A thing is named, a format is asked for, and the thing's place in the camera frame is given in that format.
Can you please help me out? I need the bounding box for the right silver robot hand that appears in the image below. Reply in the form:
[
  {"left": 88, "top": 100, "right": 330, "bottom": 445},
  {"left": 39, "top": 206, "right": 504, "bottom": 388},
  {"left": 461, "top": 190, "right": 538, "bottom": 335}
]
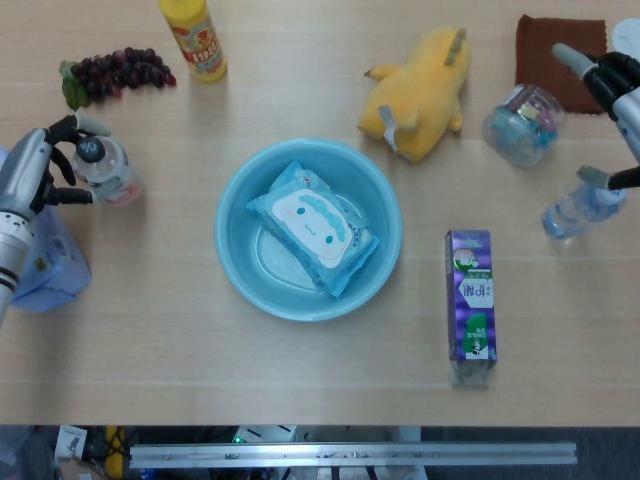
[{"left": 551, "top": 42, "right": 640, "bottom": 191}]

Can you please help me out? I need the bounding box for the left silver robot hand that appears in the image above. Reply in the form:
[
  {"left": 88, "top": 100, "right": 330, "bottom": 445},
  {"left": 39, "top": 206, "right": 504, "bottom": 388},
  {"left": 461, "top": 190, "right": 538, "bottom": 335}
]
[{"left": 0, "top": 113, "right": 120, "bottom": 221}]

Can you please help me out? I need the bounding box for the clear drink bottle black cap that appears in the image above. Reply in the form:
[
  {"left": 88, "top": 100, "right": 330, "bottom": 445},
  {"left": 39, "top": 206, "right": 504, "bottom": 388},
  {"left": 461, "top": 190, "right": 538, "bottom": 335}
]
[{"left": 69, "top": 135, "right": 144, "bottom": 207}]

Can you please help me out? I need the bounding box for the yellow plush dinosaur toy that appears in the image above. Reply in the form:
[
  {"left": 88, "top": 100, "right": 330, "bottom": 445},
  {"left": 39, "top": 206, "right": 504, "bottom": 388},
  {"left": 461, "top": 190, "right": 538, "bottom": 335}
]
[{"left": 357, "top": 26, "right": 472, "bottom": 166}]

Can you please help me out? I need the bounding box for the blue wet wipes pack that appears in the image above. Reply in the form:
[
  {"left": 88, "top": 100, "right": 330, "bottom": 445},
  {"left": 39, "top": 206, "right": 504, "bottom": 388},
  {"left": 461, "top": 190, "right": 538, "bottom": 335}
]
[{"left": 244, "top": 159, "right": 381, "bottom": 300}]

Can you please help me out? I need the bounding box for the light blue plastic basin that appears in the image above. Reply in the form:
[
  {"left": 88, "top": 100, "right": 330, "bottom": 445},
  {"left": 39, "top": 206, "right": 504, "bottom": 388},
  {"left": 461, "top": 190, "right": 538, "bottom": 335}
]
[{"left": 214, "top": 138, "right": 403, "bottom": 325}]

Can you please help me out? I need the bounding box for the brown folded cloth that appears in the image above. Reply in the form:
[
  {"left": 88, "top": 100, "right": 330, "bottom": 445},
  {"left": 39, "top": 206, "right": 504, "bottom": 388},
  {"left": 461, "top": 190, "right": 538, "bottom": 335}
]
[{"left": 514, "top": 13, "right": 609, "bottom": 116}]

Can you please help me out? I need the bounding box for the blue tissue paper pack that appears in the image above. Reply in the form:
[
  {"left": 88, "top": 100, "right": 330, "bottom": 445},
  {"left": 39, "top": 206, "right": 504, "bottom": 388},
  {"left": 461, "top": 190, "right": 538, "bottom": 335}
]
[{"left": 0, "top": 147, "right": 93, "bottom": 314}]

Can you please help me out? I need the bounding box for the clear jar of clips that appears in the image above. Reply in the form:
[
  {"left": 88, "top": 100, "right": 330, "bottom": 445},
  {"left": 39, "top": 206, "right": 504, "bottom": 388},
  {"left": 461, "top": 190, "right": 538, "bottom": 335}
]
[{"left": 481, "top": 83, "right": 568, "bottom": 169}]

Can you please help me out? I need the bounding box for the clear water bottle white cap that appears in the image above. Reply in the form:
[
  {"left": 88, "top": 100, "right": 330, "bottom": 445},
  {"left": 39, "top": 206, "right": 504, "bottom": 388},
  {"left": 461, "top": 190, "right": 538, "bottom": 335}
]
[{"left": 540, "top": 178, "right": 628, "bottom": 245}]

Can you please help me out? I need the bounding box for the purple plastic grape bunch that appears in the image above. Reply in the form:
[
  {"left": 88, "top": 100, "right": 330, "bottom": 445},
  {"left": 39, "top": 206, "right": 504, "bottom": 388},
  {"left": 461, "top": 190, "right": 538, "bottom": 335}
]
[{"left": 58, "top": 46, "right": 178, "bottom": 113}]

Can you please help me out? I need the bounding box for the purple toothpaste box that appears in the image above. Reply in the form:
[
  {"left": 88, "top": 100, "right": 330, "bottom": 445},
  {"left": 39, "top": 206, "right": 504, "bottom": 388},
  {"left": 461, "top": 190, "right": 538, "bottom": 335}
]
[{"left": 444, "top": 228, "right": 500, "bottom": 389}]

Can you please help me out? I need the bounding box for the white round cable grommet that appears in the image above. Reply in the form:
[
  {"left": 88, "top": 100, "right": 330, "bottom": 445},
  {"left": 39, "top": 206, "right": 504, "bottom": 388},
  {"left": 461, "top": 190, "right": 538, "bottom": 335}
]
[{"left": 610, "top": 18, "right": 640, "bottom": 54}]

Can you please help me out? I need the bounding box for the aluminium profile rail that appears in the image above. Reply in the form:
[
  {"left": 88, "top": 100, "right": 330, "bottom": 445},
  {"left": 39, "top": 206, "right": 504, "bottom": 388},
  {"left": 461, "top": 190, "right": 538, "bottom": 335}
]
[{"left": 128, "top": 441, "right": 579, "bottom": 470}]

